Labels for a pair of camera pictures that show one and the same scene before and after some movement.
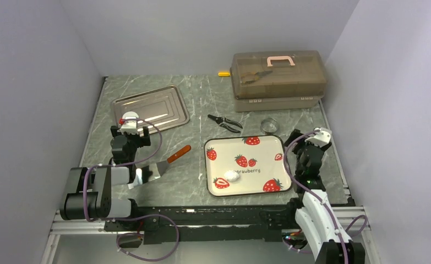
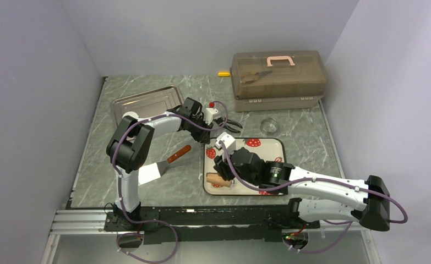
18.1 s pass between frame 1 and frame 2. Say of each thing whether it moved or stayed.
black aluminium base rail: stayed
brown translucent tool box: stayed
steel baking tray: stayed
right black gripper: moved
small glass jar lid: stayed
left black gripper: moved
